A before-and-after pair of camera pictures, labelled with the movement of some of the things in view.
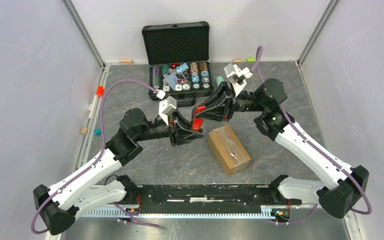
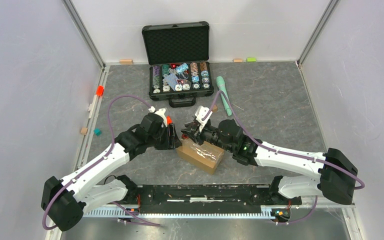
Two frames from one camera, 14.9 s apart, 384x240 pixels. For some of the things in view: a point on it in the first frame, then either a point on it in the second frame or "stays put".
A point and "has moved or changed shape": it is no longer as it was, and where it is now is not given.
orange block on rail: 100,90 stays put
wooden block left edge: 84,131 stays put
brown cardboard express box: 229,152 has moved or changed shape
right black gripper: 221,112 to 193,130
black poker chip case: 178,55 stays put
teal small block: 97,132 stays put
